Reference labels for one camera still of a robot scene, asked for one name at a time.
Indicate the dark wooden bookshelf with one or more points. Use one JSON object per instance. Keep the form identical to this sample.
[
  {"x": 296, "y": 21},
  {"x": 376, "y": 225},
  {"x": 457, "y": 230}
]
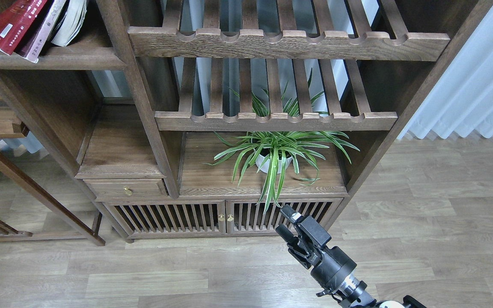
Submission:
[{"x": 142, "y": 90}]

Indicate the cabinet slatted door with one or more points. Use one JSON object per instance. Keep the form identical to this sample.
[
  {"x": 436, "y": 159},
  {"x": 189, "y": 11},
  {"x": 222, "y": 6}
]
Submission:
[
  {"x": 246, "y": 217},
  {"x": 167, "y": 220}
]

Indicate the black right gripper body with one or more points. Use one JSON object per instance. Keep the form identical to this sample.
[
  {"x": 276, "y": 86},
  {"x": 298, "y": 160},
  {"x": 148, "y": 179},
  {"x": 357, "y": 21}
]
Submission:
[{"x": 331, "y": 268}]

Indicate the maroon book with white characters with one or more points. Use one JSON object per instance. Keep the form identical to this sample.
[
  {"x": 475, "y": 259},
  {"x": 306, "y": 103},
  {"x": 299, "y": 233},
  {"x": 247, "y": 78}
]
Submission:
[{"x": 41, "y": 31}]

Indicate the white plant pot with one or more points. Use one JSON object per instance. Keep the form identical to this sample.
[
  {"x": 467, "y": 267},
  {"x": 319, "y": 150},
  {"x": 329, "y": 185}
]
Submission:
[{"x": 267, "y": 159}]

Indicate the red cover book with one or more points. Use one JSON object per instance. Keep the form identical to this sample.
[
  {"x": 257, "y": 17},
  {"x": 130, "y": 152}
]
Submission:
[{"x": 15, "y": 21}]

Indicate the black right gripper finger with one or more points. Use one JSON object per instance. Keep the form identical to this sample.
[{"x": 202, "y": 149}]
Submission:
[
  {"x": 285, "y": 234},
  {"x": 290, "y": 215}
]

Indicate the green spider plant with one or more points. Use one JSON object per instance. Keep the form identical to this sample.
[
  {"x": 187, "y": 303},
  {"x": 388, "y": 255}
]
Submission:
[{"x": 302, "y": 144}]

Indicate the white pleated curtain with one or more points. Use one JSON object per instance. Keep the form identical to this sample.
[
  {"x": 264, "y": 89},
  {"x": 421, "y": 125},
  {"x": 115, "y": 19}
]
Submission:
[{"x": 461, "y": 103}]

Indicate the small wooden drawer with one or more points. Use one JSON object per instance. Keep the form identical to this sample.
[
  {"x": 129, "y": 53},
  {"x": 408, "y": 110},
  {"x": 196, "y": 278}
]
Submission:
[{"x": 108, "y": 189}]

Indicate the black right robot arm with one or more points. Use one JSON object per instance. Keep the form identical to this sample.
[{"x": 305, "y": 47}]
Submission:
[{"x": 362, "y": 299}]

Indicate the left cabinet slatted door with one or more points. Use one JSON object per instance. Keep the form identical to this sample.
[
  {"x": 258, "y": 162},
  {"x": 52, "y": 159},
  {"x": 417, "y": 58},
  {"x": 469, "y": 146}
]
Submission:
[{"x": 167, "y": 220}]

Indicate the wooden side rack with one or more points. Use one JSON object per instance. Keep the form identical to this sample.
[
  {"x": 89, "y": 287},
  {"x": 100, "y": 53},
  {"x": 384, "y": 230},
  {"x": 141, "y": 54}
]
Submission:
[{"x": 12, "y": 128}]

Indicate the right cabinet slatted door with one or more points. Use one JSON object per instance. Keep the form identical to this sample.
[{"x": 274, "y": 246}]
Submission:
[{"x": 246, "y": 217}]

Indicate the white lavender book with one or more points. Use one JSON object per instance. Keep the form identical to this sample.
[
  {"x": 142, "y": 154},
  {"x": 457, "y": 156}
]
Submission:
[{"x": 71, "y": 23}]

